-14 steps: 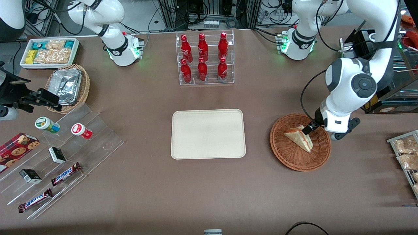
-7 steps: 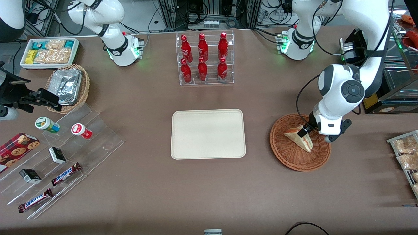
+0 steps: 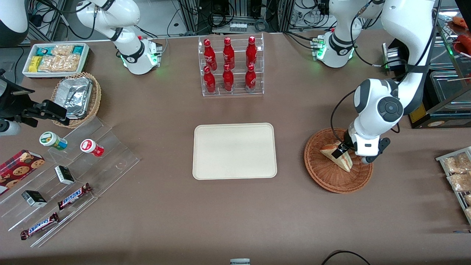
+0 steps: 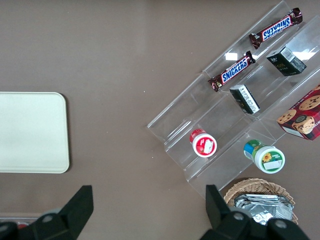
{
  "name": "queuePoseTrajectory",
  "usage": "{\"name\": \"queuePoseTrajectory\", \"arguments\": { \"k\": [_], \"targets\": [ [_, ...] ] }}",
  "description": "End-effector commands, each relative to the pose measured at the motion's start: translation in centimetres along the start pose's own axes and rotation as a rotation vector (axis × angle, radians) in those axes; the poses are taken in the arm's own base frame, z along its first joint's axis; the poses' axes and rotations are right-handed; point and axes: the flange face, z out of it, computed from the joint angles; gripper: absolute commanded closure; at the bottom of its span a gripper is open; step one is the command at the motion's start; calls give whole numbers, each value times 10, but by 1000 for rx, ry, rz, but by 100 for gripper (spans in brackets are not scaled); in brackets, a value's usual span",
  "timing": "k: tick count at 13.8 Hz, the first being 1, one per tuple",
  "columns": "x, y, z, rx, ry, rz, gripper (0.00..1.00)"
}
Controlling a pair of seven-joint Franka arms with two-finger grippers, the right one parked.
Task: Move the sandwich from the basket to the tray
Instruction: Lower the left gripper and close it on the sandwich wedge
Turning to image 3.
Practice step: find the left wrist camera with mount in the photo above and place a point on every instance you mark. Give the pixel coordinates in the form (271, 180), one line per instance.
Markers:
(373, 158)

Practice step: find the cream rectangular tray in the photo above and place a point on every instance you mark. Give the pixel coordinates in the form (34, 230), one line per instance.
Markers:
(234, 151)

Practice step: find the teal snack packet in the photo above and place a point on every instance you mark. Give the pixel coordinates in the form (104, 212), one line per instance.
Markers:
(78, 49)
(44, 50)

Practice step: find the white snack bin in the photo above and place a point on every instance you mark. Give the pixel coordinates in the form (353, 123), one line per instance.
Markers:
(29, 74)

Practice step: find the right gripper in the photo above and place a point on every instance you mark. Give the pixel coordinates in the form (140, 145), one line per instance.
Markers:
(8, 104)

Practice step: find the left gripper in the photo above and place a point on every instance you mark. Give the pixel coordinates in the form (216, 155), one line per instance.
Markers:
(347, 144)

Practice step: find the aluminium foil container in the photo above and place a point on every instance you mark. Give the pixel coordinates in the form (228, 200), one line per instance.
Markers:
(75, 97)

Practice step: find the white power strip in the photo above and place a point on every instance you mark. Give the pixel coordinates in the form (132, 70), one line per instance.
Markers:
(238, 27)

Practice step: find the red soda bottle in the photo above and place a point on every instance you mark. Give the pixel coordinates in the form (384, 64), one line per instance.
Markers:
(250, 80)
(209, 82)
(229, 55)
(251, 53)
(228, 81)
(209, 55)

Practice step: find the grey device edge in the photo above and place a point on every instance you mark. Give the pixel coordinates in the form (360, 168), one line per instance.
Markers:
(240, 261)

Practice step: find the tan wicker basket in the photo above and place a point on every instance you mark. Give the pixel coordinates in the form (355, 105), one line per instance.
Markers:
(95, 99)

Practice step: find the green lidded cup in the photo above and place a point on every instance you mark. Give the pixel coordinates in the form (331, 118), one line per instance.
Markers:
(51, 140)

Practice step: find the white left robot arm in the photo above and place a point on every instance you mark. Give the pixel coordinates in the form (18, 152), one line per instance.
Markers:
(379, 106)

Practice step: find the small clear cracker bag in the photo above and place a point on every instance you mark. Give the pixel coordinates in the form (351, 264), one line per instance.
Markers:
(62, 50)

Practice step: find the steel warmer pan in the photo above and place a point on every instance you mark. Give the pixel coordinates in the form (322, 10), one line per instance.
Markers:
(443, 55)
(447, 86)

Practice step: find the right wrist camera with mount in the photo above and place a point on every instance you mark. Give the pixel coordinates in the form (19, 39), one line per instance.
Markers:
(13, 95)

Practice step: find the clear bagged pastry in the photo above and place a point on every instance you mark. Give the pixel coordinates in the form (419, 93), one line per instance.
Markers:
(468, 212)
(456, 163)
(460, 182)
(468, 199)

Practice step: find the black food warmer machine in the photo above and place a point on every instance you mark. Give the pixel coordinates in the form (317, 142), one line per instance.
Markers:
(441, 121)

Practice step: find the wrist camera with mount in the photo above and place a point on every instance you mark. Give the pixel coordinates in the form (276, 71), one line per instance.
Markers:
(373, 158)
(13, 95)

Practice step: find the clear acrylic stepped display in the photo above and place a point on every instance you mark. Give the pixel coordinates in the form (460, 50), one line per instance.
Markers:
(110, 162)

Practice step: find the small black box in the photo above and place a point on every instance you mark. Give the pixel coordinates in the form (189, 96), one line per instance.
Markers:
(34, 198)
(64, 175)

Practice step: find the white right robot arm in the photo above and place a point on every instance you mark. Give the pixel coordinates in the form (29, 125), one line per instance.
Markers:
(132, 55)

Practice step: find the red cookie box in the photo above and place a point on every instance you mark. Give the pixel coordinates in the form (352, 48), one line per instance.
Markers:
(18, 169)

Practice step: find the triangular sandwich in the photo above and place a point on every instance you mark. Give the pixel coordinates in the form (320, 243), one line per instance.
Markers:
(344, 163)

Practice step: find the large clear cracker bag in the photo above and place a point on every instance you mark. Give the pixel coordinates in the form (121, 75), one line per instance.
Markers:
(60, 63)

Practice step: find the snickers bar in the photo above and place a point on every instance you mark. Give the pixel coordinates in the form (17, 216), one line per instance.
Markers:
(39, 226)
(73, 197)

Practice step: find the red lidded cup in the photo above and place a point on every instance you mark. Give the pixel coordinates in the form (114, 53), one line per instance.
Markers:
(90, 147)

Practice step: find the clear acrylic bottle rack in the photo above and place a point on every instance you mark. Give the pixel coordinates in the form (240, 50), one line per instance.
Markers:
(235, 94)

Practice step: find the yellow snack packet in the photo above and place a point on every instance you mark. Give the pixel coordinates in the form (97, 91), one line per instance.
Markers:
(35, 64)

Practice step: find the empty brown wicker basket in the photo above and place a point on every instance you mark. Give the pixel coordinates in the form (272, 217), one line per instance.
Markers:
(327, 176)

